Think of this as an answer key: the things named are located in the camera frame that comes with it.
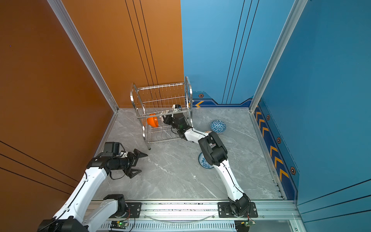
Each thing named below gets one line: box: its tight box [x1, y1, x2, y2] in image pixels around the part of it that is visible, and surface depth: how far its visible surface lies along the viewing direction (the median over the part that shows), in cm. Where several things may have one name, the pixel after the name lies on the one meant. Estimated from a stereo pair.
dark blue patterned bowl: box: [210, 119, 227, 133], surface depth 107 cm
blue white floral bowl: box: [198, 151, 215, 169], surface depth 90 cm
